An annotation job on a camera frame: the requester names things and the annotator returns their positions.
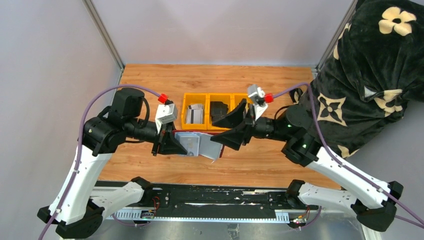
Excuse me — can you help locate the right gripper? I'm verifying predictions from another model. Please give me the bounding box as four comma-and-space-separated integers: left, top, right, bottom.
210, 98, 291, 151

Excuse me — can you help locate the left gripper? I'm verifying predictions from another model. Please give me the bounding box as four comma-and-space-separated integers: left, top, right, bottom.
127, 116, 190, 154

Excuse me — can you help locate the white VIP card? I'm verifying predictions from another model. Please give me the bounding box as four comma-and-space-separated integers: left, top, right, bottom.
175, 132, 200, 157

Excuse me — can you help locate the red leather card holder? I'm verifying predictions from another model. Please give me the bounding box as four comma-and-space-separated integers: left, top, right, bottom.
174, 131, 224, 162

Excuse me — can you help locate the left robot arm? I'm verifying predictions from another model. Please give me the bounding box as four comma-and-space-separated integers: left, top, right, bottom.
37, 84, 187, 239

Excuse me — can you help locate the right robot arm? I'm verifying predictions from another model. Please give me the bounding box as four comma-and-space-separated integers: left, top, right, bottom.
211, 101, 404, 232

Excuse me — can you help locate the black cards stack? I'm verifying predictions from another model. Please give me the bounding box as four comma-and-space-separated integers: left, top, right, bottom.
209, 101, 229, 122

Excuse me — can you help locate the white cards stack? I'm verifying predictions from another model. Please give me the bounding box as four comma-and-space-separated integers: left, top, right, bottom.
185, 103, 204, 124

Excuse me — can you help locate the left yellow bin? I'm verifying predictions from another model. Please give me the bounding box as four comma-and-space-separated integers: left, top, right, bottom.
181, 93, 210, 131

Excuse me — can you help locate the black floral blanket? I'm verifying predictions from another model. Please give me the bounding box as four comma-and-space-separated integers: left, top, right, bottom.
289, 0, 424, 158

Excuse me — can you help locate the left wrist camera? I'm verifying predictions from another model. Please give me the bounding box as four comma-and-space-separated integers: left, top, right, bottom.
154, 103, 178, 134

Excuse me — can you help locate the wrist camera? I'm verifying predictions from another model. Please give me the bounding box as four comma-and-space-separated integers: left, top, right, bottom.
247, 84, 274, 121
154, 103, 178, 134

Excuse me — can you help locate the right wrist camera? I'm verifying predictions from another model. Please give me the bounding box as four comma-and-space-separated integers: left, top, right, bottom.
247, 84, 274, 121

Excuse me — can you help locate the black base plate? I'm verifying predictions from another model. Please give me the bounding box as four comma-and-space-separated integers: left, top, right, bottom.
120, 183, 320, 220

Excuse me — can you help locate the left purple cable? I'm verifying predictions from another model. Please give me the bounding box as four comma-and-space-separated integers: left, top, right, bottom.
38, 84, 169, 240

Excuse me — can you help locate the purple cable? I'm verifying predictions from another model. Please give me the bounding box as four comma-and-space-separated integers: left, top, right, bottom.
38, 84, 169, 240
264, 82, 424, 230

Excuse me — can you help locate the aluminium frame rail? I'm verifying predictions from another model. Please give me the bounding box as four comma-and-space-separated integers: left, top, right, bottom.
59, 186, 382, 240

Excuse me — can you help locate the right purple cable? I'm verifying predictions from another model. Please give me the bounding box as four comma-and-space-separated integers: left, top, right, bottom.
264, 82, 424, 230

